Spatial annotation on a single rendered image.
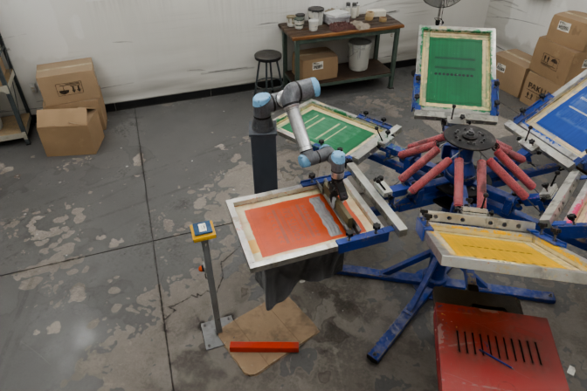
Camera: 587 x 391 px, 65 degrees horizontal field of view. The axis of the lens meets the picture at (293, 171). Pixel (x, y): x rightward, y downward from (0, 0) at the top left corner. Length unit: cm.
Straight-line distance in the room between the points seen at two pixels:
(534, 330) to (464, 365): 37
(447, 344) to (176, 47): 489
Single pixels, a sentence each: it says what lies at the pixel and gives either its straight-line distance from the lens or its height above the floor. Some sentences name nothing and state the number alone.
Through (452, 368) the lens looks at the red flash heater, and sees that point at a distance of 199.
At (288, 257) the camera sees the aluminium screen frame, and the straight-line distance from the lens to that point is 242.
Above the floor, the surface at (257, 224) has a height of 95.
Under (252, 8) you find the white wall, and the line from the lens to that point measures 609.
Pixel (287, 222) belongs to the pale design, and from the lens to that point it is 267.
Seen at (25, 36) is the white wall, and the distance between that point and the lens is 605.
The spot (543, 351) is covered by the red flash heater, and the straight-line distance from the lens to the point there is 217.
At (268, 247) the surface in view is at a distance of 253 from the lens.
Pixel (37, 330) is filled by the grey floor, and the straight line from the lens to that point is 381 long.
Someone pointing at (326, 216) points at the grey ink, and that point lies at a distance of 271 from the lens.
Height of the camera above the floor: 273
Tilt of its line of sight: 35 degrees down
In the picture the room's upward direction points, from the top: straight up
